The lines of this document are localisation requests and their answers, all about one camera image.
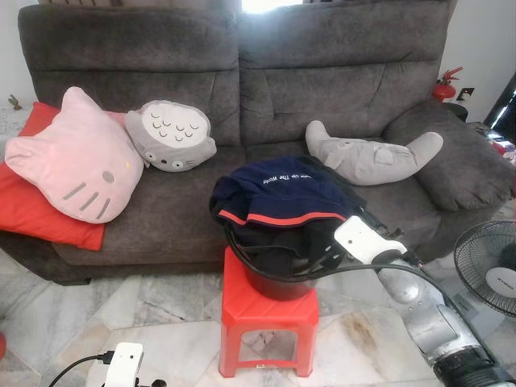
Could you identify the pink cat face pillow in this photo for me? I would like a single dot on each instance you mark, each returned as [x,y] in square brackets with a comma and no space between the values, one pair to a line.
[72,157]

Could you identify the red fire extinguisher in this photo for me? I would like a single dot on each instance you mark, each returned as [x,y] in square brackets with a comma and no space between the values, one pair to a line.
[445,87]

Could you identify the black fan grey base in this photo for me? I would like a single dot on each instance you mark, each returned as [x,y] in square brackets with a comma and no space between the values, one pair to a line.
[493,282]

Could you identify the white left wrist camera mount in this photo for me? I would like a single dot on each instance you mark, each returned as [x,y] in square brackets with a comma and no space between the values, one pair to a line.
[125,363]

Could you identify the navy shirt red trim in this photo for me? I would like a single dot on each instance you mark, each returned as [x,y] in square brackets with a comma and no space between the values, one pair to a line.
[282,193]

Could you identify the grey owl face pillow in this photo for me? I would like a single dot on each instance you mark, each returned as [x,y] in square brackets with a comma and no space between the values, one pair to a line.
[169,133]

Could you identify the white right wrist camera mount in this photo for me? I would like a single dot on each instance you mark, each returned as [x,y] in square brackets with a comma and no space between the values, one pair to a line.
[363,240]

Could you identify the grey long plush pillow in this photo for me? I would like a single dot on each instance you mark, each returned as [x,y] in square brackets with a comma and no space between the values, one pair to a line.
[367,160]

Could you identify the dark grey sofa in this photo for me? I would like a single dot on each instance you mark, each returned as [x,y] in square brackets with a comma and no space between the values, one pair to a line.
[339,81]

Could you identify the black bucket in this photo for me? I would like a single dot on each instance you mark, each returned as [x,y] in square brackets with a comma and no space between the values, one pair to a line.
[278,289]

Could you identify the red cushion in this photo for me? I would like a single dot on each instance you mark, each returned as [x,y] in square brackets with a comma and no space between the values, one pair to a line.
[36,222]

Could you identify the red plastic stool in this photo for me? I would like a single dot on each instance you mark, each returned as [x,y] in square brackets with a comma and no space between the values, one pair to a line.
[270,314]

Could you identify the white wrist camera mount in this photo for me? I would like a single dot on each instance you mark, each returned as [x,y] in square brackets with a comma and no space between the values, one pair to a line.
[125,363]
[363,240]

